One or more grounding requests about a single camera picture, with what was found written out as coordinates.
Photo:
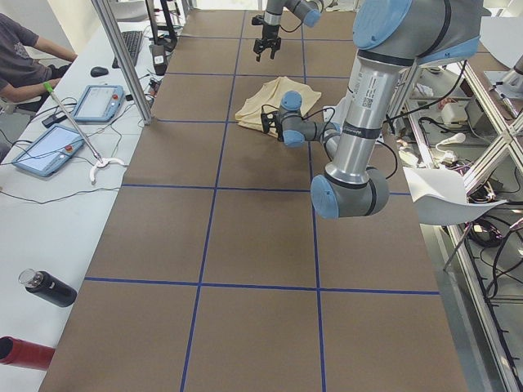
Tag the near blue teach pendant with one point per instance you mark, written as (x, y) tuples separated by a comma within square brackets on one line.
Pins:
[(50, 152)]

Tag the red cylinder bottle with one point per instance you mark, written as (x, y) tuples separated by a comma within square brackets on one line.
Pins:
[(26, 354)]

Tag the aluminium frame post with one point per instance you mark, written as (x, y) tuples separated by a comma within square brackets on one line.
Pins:
[(110, 25)]

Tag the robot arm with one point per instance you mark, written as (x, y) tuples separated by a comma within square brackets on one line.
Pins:
[(308, 12), (390, 36)]

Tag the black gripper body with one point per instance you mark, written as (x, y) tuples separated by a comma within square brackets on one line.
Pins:
[(270, 31), (273, 122)]

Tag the blue teach pendant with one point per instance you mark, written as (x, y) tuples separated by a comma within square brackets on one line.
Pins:
[(98, 103), (50, 152)]

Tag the black computer mouse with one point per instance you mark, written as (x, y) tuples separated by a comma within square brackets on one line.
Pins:
[(98, 71)]

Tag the black keyboard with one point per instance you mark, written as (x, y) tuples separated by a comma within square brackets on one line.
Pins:
[(133, 42)]

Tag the black water bottle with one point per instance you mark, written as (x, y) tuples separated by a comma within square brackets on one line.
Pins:
[(47, 287)]

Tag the seated person in grey shirt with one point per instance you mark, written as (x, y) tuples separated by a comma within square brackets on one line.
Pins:
[(22, 77)]

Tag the metal rod with white hook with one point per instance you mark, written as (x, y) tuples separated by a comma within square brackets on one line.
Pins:
[(101, 162)]

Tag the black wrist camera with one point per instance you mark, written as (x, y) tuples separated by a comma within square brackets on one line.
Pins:
[(258, 20)]

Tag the far blue teach pendant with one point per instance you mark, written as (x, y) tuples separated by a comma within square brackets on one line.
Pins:
[(98, 103)]

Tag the cream printed t-shirt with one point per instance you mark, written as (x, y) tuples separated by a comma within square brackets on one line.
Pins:
[(272, 93)]

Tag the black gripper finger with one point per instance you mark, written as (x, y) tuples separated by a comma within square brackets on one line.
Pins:
[(266, 123), (279, 132), (258, 49), (275, 46)]

